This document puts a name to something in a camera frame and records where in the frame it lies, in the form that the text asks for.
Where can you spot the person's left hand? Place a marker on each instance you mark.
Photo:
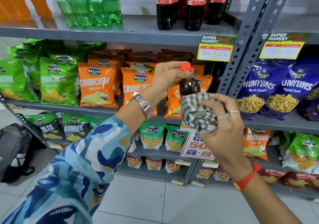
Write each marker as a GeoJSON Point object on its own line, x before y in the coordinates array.
{"type": "Point", "coordinates": [163, 78]}

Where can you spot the person's right hand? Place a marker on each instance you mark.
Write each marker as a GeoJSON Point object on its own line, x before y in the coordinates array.
{"type": "Point", "coordinates": [229, 141]}

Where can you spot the person's right fingers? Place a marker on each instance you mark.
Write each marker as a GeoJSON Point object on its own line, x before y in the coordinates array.
{"type": "Point", "coordinates": [216, 101]}

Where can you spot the person's left fingers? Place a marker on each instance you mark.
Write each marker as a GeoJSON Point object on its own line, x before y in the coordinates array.
{"type": "Point", "coordinates": [172, 68]}

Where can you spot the black and white checked cloth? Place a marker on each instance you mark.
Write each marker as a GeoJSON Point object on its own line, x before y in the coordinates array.
{"type": "Point", "coordinates": [196, 116]}

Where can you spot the red-capped dark cola bottle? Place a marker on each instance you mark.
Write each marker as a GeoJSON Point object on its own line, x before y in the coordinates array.
{"type": "Point", "coordinates": [189, 86]}

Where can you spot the person's right forearm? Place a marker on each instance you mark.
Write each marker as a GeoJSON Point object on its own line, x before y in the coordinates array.
{"type": "Point", "coordinates": [266, 201]}

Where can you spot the person's left forearm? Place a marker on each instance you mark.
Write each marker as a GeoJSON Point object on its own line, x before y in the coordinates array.
{"type": "Point", "coordinates": [99, 151]}

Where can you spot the small black price tag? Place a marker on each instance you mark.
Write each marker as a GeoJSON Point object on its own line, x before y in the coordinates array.
{"type": "Point", "coordinates": [142, 67]}

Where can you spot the yellow and green price tag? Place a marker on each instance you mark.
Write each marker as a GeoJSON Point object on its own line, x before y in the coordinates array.
{"type": "Point", "coordinates": [215, 50]}
{"type": "Point", "coordinates": [282, 48]}

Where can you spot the silver metal wristwatch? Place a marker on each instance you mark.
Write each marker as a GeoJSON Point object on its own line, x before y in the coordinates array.
{"type": "Point", "coordinates": [143, 105]}

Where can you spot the blue stick snack packet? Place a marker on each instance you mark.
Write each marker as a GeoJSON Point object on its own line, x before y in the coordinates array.
{"type": "Point", "coordinates": [311, 106]}
{"type": "Point", "coordinates": [299, 84]}
{"type": "Point", "coordinates": [261, 81]}

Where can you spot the white and red offer sign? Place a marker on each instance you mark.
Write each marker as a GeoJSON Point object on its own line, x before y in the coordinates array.
{"type": "Point", "coordinates": [196, 146]}

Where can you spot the green and white sev packet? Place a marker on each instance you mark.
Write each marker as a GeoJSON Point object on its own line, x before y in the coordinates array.
{"type": "Point", "coordinates": [177, 138]}
{"type": "Point", "coordinates": [152, 135]}

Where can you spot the single orange chip packet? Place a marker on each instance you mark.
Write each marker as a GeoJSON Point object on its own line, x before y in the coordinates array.
{"type": "Point", "coordinates": [255, 144]}

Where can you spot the grey metal shelf rack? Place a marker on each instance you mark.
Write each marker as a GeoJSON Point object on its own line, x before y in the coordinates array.
{"type": "Point", "coordinates": [274, 124]}
{"type": "Point", "coordinates": [124, 35]}

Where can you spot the red-label cola bottle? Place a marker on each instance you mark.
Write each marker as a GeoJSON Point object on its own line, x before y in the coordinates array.
{"type": "Point", "coordinates": [217, 9]}
{"type": "Point", "coordinates": [195, 12]}
{"type": "Point", "coordinates": [180, 2]}
{"type": "Point", "coordinates": [165, 9]}

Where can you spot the small yellow shelf label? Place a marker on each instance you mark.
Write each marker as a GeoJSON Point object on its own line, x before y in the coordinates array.
{"type": "Point", "coordinates": [182, 162]}
{"type": "Point", "coordinates": [177, 182]}
{"type": "Point", "coordinates": [197, 183]}
{"type": "Point", "coordinates": [210, 164]}

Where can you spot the small clear mixture packet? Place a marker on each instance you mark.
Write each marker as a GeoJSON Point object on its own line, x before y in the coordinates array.
{"type": "Point", "coordinates": [172, 167]}
{"type": "Point", "coordinates": [222, 175]}
{"type": "Point", "coordinates": [134, 161]}
{"type": "Point", "coordinates": [153, 163]}
{"type": "Point", "coordinates": [204, 173]}

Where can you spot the row of orange chip packets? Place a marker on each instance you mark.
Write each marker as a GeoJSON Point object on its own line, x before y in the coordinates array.
{"type": "Point", "coordinates": [97, 84]}

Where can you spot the green soda bottle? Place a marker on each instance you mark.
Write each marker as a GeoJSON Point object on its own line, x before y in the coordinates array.
{"type": "Point", "coordinates": [81, 9]}
{"type": "Point", "coordinates": [113, 7]}
{"type": "Point", "coordinates": [62, 7]}
{"type": "Point", "coordinates": [98, 9]}

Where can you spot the dark green chip packet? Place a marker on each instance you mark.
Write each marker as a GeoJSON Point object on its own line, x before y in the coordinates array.
{"type": "Point", "coordinates": [98, 122]}
{"type": "Point", "coordinates": [74, 129]}
{"type": "Point", "coordinates": [47, 128]}

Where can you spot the red stick snack packet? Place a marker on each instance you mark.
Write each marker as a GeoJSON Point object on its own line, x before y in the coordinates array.
{"type": "Point", "coordinates": [301, 181]}
{"type": "Point", "coordinates": [273, 176]}

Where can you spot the green noodle snack packet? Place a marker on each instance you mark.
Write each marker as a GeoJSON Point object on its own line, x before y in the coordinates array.
{"type": "Point", "coordinates": [302, 154]}

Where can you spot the row of green chip packets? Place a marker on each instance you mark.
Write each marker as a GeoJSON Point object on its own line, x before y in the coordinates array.
{"type": "Point", "coordinates": [57, 81]}

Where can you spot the orange soda bottle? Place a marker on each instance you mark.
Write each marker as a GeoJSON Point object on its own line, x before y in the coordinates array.
{"type": "Point", "coordinates": [12, 4]}
{"type": "Point", "coordinates": [39, 4]}

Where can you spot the grey backpack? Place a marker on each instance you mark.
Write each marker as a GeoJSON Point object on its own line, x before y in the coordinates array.
{"type": "Point", "coordinates": [15, 151]}

